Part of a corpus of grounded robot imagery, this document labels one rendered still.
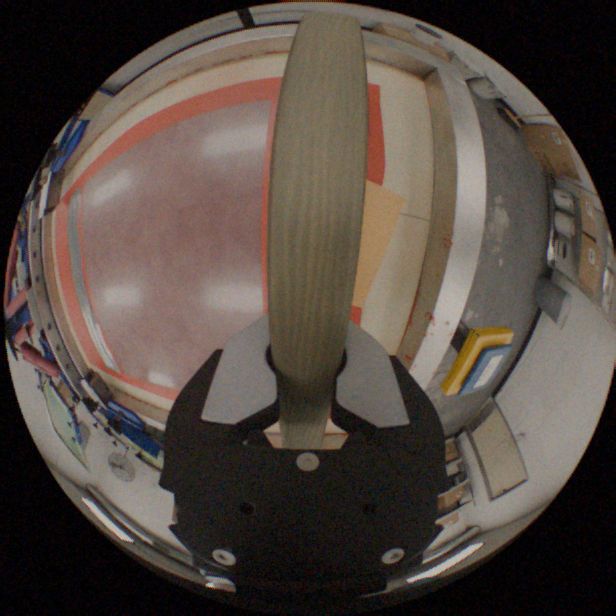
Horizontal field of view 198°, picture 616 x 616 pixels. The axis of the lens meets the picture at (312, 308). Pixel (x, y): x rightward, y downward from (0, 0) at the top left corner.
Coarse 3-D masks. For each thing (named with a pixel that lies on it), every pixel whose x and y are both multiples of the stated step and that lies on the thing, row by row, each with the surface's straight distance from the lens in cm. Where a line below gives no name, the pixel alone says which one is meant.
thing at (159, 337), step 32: (128, 288) 27; (160, 288) 23; (192, 288) 20; (224, 288) 19; (256, 288) 18; (128, 320) 30; (160, 320) 25; (192, 320) 22; (224, 320) 20; (352, 320) 19; (96, 352) 51; (128, 352) 36; (160, 352) 29; (192, 352) 25; (160, 384) 36
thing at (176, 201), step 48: (240, 96) 21; (144, 144) 25; (192, 144) 20; (240, 144) 18; (384, 144) 18; (96, 192) 33; (144, 192) 23; (192, 192) 19; (240, 192) 17; (96, 240) 32; (144, 240) 23; (192, 240) 19; (240, 240) 17; (96, 288) 35
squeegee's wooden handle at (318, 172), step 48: (336, 48) 10; (288, 96) 7; (336, 96) 7; (288, 144) 6; (336, 144) 6; (288, 192) 6; (336, 192) 6; (288, 240) 6; (336, 240) 6; (288, 288) 6; (336, 288) 6; (288, 336) 7; (336, 336) 7; (288, 384) 9; (288, 432) 13
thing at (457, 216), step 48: (192, 48) 28; (240, 48) 24; (288, 48) 24; (384, 48) 23; (144, 96) 31; (432, 96) 23; (480, 144) 21; (480, 192) 19; (48, 240) 63; (432, 240) 18; (480, 240) 19; (48, 288) 63; (432, 288) 18; (432, 336) 19
